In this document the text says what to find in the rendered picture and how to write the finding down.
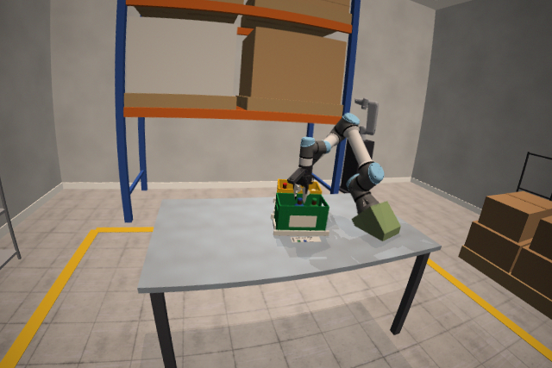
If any beige paper pick list strip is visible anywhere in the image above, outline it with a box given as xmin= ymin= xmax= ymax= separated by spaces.
xmin=291 ymin=236 xmax=321 ymax=242

